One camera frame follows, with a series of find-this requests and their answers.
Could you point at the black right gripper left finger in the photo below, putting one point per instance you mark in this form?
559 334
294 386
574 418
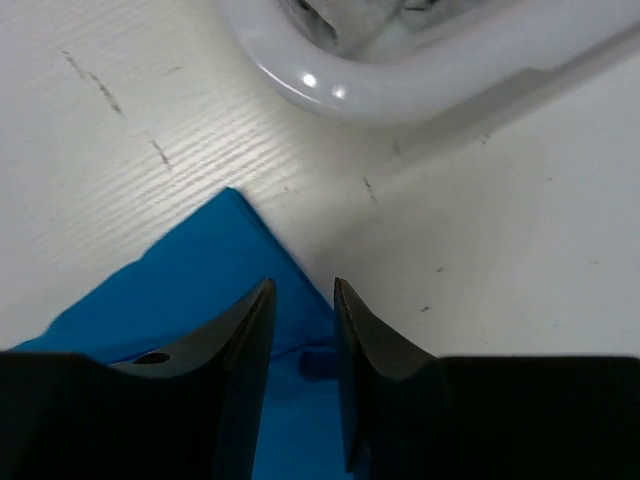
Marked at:
188 410

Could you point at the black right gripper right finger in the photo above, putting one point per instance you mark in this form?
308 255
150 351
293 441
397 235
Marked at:
408 414

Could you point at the white plastic laundry basket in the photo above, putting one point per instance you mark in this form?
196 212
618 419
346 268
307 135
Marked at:
484 55

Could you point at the blue t shirt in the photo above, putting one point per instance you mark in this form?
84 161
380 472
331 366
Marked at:
190 276

